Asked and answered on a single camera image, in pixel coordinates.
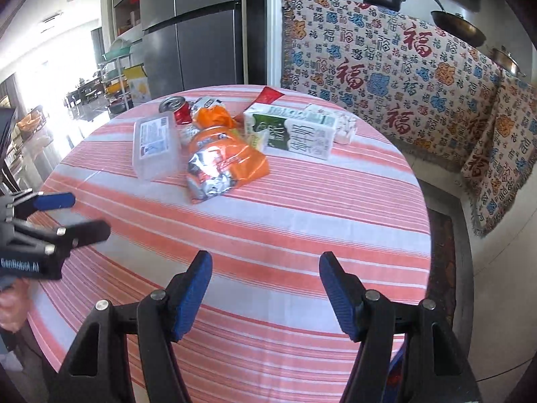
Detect clear plastic box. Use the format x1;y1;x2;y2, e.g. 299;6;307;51
132;112;182;181

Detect orange foil snack bag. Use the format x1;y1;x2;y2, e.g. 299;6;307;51
186;105;270;203

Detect red soda can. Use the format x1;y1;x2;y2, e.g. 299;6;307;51
158;96;192;125

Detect red stick wrapper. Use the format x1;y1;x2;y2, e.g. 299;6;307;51
247;86;283;108

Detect floral tissue pack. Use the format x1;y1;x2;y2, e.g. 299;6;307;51
302;103;359;146

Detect green white milk carton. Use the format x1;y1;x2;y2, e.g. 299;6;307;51
243;104;335;160

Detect white blue snack bag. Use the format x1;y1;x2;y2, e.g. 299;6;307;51
189;96;225;119

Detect kitchen storage rack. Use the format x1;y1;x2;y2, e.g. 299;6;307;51
99;38;144;118

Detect person's left hand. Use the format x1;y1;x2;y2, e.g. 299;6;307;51
0;279;31;333

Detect yellow cardboard box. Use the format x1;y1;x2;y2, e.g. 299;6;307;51
123;64;151;105

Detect pink striped tablecloth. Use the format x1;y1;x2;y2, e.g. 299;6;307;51
29;101;431;402

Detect grey refrigerator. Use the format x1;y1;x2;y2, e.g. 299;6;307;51
139;0;244;98

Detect patterned fu blanket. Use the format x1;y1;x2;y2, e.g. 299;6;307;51
281;0;536;236

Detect steel pot with lid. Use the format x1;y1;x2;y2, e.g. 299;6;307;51
490;46;526;77

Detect dark frying pan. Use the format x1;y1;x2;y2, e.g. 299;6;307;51
431;0;486;47

